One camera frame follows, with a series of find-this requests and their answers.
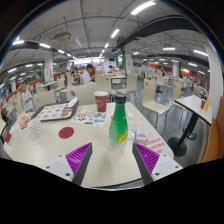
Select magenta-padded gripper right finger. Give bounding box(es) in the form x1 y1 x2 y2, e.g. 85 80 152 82
131 142 184 186

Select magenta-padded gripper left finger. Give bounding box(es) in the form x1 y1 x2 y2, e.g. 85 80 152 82
44 142 93 186

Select green drink bottle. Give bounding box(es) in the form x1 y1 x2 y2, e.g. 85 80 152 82
108 93 130 153

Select red-printed table notice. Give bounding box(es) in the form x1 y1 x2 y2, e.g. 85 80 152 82
144 136 168 156

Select small pink packet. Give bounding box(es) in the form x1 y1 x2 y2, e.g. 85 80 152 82
134 129 149 146

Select flat round red coaster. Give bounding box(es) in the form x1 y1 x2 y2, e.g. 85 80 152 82
58 126 75 140

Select clear plastic packet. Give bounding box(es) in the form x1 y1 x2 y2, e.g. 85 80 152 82
127 122 141 141

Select printed sticker sheet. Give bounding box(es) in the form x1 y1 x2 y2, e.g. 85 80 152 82
70 109 113 129

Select brown food tray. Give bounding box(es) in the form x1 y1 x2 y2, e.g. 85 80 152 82
31 99 80 122

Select white dotted mug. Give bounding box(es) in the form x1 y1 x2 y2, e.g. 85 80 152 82
25 117 44 136

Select white paper napkin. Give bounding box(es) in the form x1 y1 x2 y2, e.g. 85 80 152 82
66 97 79 108

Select red paper cup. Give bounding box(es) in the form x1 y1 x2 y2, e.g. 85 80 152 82
93 90 110 113

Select beige wooden chair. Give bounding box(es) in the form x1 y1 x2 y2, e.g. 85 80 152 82
33 89 58 111
140 79 171 128
65 82 98 106

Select clear snack bag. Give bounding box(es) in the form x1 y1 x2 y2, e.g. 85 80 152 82
16 111 33 129

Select orange bench seat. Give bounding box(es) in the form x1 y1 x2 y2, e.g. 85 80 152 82
201 96 224 164

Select beige side table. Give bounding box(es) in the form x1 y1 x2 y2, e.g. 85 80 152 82
167 94 213 158

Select small red card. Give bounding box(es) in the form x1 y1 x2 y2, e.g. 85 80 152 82
3 131 12 144

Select far beige chairs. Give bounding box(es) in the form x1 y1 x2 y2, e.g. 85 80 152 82
31 71 183 101

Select person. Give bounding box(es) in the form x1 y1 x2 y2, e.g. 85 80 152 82
19 82 36 114
81 63 97 85

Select ceiling air conditioner unit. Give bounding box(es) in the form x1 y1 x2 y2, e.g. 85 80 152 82
53 31 73 44

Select ceiling lights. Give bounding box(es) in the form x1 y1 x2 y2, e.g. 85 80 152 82
0 0 209 84

